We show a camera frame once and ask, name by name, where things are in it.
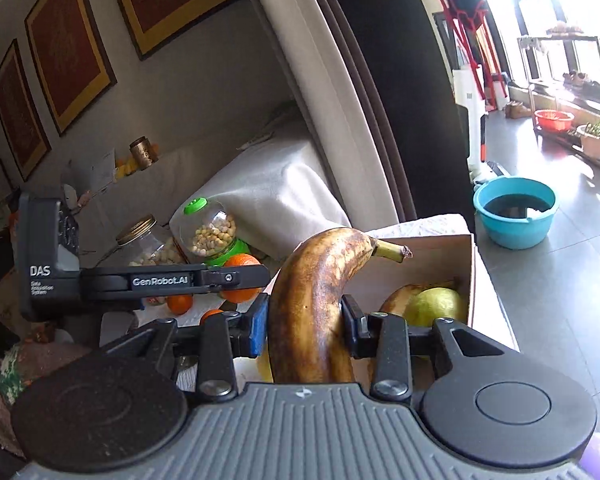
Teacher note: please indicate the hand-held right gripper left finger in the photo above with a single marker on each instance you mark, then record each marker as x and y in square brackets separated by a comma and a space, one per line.
[258, 327]

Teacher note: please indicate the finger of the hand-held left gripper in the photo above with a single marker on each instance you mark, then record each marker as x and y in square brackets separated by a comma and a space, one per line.
[240, 279]

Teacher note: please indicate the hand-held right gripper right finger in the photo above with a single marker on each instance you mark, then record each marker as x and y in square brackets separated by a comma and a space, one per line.
[352, 327]

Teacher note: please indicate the yellow-green pomelo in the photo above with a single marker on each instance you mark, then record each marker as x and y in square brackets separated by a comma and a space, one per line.
[437, 305]

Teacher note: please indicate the white cardboard box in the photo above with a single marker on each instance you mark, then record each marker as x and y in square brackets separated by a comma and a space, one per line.
[430, 260]

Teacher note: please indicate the medium orange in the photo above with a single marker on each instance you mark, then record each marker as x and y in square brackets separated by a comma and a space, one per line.
[242, 261]

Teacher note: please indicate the green candy dispenser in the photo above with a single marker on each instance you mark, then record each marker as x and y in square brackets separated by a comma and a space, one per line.
[207, 232]

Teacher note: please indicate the plush toy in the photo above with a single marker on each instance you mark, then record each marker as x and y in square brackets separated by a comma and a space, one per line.
[70, 197]

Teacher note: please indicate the white cloth covered furniture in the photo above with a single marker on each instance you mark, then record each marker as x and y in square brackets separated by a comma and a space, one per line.
[280, 190]

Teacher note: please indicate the glass jar with gold lid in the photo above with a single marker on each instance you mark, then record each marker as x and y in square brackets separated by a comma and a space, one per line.
[147, 247]

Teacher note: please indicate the white card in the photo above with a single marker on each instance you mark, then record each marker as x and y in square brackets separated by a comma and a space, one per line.
[92, 170]

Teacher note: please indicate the yellow fruit pile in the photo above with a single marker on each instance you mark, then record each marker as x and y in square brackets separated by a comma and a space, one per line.
[124, 167]

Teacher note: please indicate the brass cup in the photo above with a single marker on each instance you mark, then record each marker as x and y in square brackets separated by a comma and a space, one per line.
[144, 154]

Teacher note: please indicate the blue plastic basin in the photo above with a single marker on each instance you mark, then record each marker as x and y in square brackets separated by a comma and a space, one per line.
[515, 232]

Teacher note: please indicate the white stick vacuum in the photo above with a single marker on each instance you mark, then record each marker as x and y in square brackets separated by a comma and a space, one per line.
[470, 120]

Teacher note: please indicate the dark curtain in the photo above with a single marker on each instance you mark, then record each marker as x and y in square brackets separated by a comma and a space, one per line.
[405, 85]

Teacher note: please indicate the brown shoes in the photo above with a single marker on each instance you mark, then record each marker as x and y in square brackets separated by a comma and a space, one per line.
[517, 111]

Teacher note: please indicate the red plastic basin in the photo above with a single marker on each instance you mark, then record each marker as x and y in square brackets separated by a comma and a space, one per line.
[554, 121]

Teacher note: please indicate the red stool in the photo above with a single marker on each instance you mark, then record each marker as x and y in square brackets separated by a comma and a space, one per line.
[472, 45]

